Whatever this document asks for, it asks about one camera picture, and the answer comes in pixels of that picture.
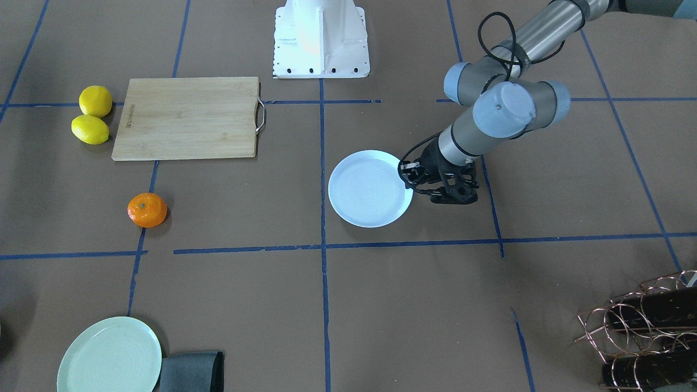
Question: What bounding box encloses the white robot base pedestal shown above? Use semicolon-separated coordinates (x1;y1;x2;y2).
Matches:
272;1;371;79

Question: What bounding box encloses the yellow lemon near board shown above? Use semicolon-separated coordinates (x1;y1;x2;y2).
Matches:
71;114;110;145

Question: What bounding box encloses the light green plate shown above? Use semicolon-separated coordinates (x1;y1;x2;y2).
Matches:
56;317;163;391

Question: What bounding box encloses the folded grey cloth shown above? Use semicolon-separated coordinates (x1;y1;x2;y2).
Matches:
159;351;225;391

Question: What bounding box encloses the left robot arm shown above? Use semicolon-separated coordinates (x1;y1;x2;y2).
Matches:
398;1;695;204

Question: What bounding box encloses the copper wire bottle rack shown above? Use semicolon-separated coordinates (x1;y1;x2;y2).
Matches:
577;270;696;391

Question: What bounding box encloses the dark green wine bottle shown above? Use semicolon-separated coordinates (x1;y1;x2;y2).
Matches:
607;287;696;333

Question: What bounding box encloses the light blue plate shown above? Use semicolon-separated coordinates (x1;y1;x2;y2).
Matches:
328;150;414;228

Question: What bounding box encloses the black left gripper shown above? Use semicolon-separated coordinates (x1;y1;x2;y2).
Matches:
399;143;463;193

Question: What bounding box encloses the yellow lemon outer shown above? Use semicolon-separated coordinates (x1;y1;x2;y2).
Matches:
78;86;114;118

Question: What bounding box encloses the orange fruit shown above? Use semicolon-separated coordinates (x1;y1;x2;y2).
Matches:
126;193;169;228

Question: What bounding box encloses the wooden cutting board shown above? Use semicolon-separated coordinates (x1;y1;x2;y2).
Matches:
112;76;266;162

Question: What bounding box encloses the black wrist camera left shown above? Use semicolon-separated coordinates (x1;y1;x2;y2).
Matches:
429;163;480;205

